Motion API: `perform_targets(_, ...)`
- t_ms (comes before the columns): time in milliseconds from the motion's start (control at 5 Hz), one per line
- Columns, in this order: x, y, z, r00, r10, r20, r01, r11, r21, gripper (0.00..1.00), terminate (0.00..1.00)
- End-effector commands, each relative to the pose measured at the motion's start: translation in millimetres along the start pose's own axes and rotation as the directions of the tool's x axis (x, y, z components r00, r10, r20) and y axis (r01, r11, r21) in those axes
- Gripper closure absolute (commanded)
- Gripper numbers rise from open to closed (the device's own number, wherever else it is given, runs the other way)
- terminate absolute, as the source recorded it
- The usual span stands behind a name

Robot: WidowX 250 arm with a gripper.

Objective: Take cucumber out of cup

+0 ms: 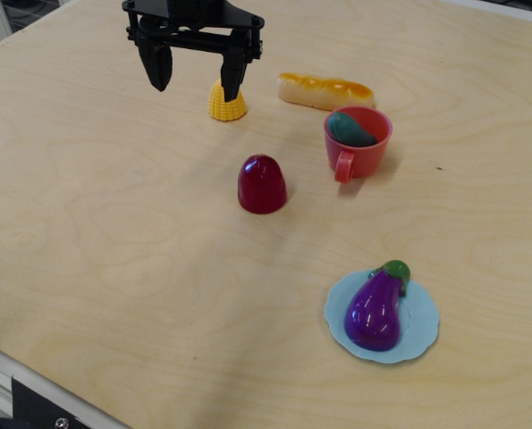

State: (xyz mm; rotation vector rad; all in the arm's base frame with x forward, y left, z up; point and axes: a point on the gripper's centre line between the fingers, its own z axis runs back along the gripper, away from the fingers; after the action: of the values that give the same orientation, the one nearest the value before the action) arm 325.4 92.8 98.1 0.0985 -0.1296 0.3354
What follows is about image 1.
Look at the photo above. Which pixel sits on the red plastic cup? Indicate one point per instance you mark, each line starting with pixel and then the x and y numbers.
pixel 354 162

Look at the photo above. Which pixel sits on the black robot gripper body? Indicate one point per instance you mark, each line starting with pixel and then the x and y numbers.
pixel 217 27

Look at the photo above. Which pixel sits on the toy bread loaf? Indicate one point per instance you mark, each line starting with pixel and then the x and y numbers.
pixel 322 93

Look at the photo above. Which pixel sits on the dark red toy dome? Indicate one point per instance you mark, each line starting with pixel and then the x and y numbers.
pixel 261 185

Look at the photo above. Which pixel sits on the light blue plate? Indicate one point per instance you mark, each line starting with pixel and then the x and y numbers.
pixel 419 320

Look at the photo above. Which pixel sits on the black corner bracket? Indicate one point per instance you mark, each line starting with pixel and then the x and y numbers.
pixel 45 404

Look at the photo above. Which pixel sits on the green toy cucumber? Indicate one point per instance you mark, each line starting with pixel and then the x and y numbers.
pixel 344 129

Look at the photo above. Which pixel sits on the yellow toy corn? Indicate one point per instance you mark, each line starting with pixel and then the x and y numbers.
pixel 224 111

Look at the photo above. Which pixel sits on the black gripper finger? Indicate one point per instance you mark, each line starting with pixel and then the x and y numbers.
pixel 232 72
pixel 157 60

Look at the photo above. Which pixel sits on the aluminium table frame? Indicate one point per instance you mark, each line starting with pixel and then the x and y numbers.
pixel 10 367

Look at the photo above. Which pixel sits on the purple toy eggplant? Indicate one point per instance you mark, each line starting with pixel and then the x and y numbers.
pixel 372 318

